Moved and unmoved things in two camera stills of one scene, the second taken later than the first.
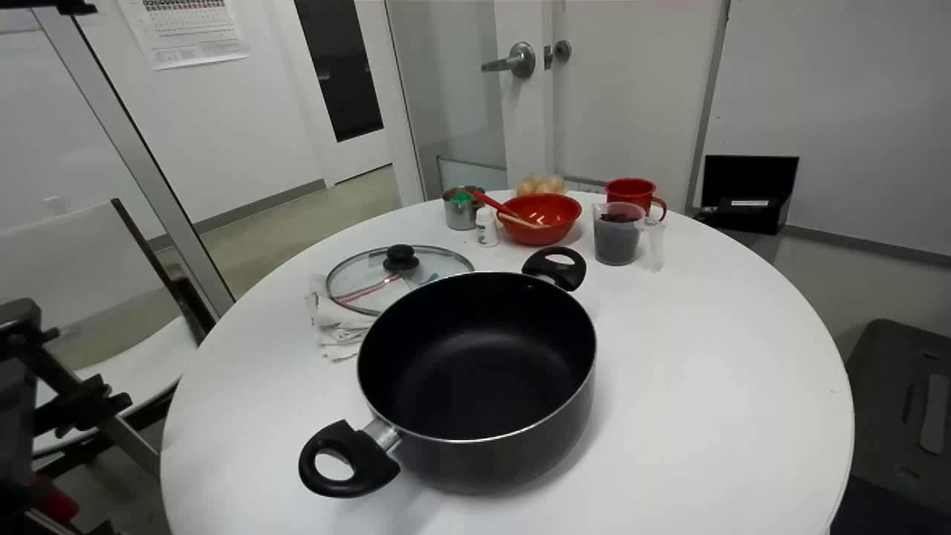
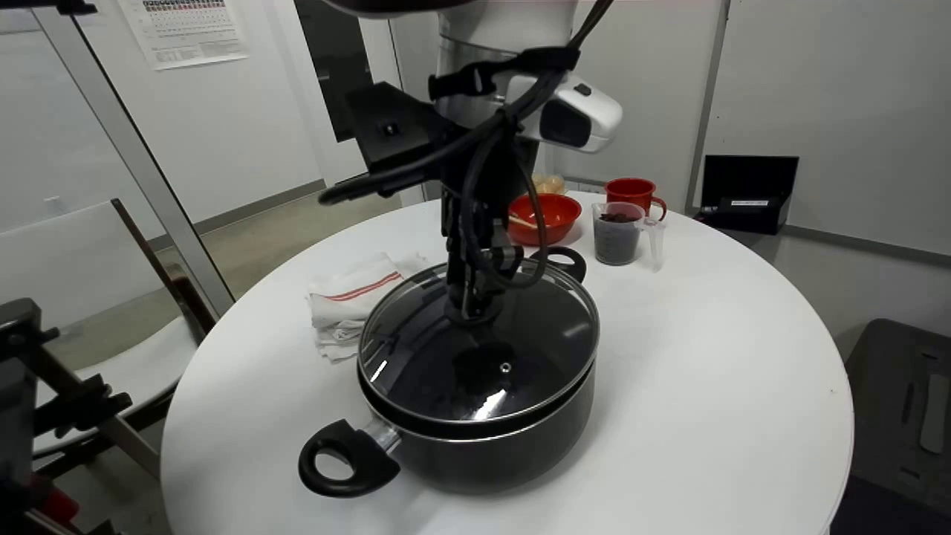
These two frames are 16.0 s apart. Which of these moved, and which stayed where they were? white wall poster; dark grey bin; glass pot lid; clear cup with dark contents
Moved: glass pot lid
Stayed: clear cup with dark contents; white wall poster; dark grey bin
